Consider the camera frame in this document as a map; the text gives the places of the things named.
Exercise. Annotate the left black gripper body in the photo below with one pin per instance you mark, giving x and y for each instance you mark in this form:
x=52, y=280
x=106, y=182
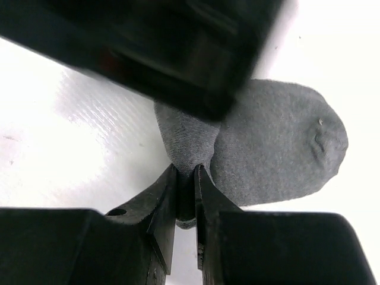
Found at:
x=196, y=56

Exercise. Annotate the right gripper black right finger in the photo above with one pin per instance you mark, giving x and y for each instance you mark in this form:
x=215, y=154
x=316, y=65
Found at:
x=268, y=247

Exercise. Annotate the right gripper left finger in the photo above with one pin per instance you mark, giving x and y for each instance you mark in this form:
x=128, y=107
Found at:
x=131, y=244

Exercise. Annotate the grey sock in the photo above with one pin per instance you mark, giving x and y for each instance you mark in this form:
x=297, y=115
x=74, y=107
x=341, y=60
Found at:
x=280, y=142

